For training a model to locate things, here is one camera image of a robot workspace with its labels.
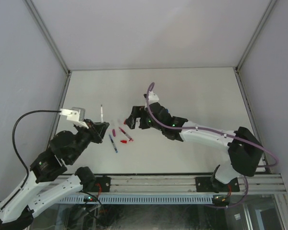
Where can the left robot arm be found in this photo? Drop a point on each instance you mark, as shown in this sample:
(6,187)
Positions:
(29,199)

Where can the red white pen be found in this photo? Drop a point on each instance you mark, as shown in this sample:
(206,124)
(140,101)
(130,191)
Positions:
(126,134)

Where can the perforated blue cable tray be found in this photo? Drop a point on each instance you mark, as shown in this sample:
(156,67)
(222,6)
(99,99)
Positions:
(138,199)

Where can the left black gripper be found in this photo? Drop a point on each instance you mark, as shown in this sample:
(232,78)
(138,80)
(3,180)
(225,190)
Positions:
(94,132)

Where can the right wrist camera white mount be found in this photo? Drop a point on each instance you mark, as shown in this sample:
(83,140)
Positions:
(151,98)

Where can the aluminium rail frame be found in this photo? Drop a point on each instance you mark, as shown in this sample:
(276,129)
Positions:
(188,184)

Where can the white pen blue print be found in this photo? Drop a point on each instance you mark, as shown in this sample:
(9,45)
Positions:
(113,143)

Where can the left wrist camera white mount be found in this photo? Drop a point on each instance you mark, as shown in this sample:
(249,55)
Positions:
(75,116)

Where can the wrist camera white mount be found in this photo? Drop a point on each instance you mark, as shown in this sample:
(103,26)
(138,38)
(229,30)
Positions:
(151,98)
(75,116)

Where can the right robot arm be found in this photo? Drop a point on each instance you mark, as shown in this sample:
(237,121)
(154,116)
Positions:
(241,145)

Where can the pink white pen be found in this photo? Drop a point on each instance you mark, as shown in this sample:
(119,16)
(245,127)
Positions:
(101,114)

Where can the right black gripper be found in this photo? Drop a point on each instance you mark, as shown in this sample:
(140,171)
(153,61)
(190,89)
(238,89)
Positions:
(139,118)

